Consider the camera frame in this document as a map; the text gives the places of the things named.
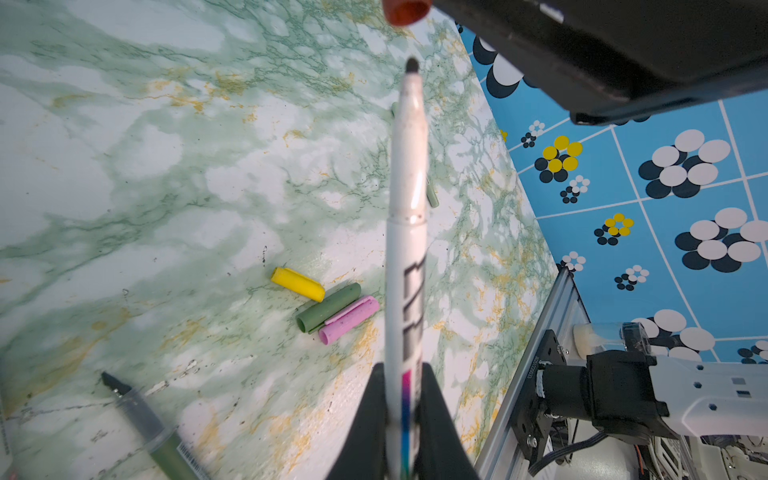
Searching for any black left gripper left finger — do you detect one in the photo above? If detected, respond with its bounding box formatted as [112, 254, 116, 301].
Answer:
[326, 363, 387, 480]

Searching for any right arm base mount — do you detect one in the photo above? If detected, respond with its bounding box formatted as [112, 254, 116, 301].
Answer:
[509, 329, 566, 463]

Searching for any light green pen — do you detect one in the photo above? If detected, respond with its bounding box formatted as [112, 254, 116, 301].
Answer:
[390, 102, 439, 208]

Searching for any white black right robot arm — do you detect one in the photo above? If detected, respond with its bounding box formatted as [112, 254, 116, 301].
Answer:
[439, 1, 767, 436]

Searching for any white marker pen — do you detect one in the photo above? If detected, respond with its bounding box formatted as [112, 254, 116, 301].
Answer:
[384, 58, 429, 479]

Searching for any dark green pen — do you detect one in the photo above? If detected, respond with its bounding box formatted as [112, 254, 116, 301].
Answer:
[101, 372, 210, 480]

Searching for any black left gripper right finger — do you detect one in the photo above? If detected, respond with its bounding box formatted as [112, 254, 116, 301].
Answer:
[416, 362, 479, 480]

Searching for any pink pen cap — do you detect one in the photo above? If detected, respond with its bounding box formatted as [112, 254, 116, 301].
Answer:
[318, 295, 380, 345]

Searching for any yellow pen cap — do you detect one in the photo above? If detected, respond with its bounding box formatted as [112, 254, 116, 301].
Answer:
[271, 267, 326, 303]

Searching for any brown pen cap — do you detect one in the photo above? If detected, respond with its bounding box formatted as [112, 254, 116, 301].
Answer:
[381, 0, 433, 27]

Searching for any green pen cap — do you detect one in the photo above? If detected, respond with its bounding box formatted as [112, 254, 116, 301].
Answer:
[296, 283, 362, 333]

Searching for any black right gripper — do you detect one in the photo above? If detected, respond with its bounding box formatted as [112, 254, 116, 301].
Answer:
[434, 1, 767, 125]

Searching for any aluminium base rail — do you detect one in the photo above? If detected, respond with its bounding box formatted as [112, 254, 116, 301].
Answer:
[475, 267, 589, 479]

